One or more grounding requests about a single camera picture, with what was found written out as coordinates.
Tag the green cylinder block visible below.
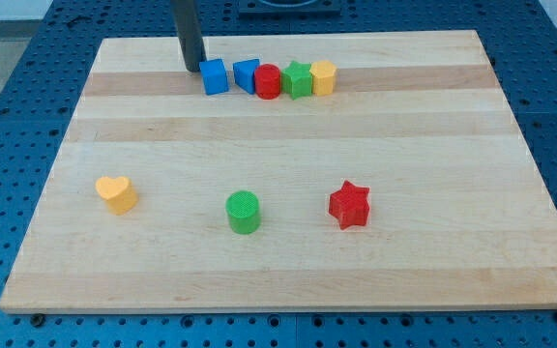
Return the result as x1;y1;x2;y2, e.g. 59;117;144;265
225;190;261;235

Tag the light wooden board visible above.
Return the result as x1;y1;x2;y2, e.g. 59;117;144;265
0;30;557;314

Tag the yellow hexagon block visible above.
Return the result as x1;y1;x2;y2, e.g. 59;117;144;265
309;60;337;97

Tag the yellow heart block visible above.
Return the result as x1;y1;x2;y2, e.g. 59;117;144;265
95;176;139;216

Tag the blue cube block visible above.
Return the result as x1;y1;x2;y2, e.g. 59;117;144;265
199;59;229;95

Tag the red star block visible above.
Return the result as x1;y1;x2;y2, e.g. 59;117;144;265
328;180;370;230

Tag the red cylinder block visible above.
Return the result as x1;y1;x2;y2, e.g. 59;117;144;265
253;64;281;100

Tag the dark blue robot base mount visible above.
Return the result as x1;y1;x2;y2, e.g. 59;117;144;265
238;0;341;18

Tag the dark grey cylindrical pointer rod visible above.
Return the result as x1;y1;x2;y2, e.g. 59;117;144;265
170;0;206;73

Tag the blue triangle block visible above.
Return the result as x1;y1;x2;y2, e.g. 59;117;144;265
232;59;260;95

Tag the green star block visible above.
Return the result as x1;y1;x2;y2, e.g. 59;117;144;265
281;61;312;100

